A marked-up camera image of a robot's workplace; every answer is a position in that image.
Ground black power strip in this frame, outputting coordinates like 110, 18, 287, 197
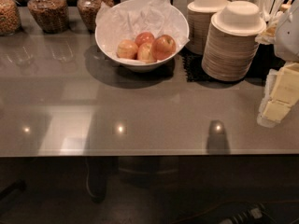
219, 204, 278, 224

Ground right glass cereal jar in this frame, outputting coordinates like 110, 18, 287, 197
77, 0, 114, 32

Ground middle front yellow apple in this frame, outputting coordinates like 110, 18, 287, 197
137, 42, 156, 63

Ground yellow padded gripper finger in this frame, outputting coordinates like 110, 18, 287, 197
257, 62, 299, 128

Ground left yellow red apple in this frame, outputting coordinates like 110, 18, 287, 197
117, 39, 138, 60

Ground white plastic cutlery bunch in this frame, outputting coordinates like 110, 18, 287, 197
229, 0, 293, 45

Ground back red apple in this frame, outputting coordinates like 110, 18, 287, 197
135, 32, 155, 47

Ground left glass cereal jar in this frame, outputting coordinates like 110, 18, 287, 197
0, 0, 21, 35

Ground glass cereal jar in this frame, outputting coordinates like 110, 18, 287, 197
77, 0, 114, 32
27, 0, 69, 34
0, 0, 21, 35

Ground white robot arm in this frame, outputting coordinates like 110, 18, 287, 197
256, 0, 299, 128

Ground front stack paper bowls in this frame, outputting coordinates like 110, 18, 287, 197
201, 1, 266, 82

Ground back stack paper bowls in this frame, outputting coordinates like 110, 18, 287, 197
186, 0, 228, 55

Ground middle glass cereal jar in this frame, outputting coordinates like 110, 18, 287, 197
27, 0, 69, 34

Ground black woven mat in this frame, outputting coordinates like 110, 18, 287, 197
179, 45, 285, 82

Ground stack paper bowls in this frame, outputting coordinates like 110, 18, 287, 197
186, 0, 228, 55
201, 1, 266, 82

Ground white tissue paper liner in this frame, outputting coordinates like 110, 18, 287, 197
95, 0, 191, 56

